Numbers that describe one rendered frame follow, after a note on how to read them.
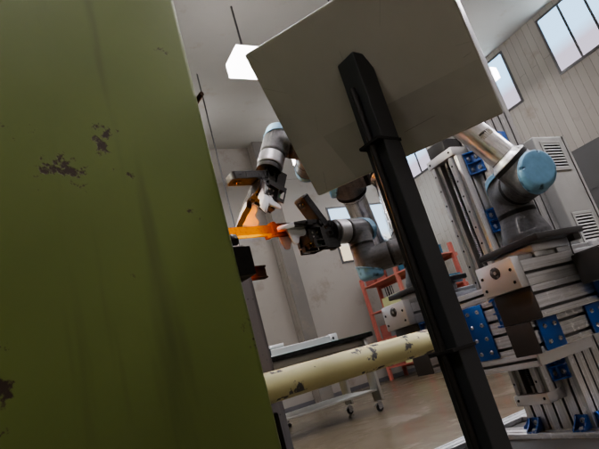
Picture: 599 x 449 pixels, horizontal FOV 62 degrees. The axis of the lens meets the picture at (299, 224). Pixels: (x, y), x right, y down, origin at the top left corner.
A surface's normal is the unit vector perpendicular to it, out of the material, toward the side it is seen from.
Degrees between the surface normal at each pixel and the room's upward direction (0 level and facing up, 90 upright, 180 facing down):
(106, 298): 90
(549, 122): 90
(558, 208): 90
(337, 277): 90
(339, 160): 120
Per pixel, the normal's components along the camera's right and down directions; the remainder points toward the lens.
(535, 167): 0.13, -0.20
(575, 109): -0.86, 0.10
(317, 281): 0.44, -0.37
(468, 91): -0.28, 0.36
